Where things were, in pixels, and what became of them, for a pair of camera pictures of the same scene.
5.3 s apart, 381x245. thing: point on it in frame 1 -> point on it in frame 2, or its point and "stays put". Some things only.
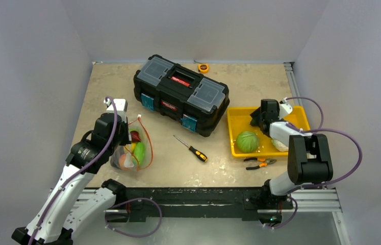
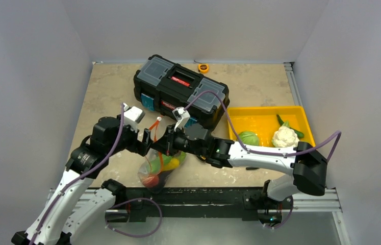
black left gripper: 125,140 -> 140,147
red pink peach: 121,162 -> 151,181
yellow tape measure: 203,68 stays put
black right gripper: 258,119 -> 170,142
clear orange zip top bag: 137,154 -> 157,168
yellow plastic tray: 239,121 stays put
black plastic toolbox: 181,94 stays put
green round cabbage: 247,142 stays put
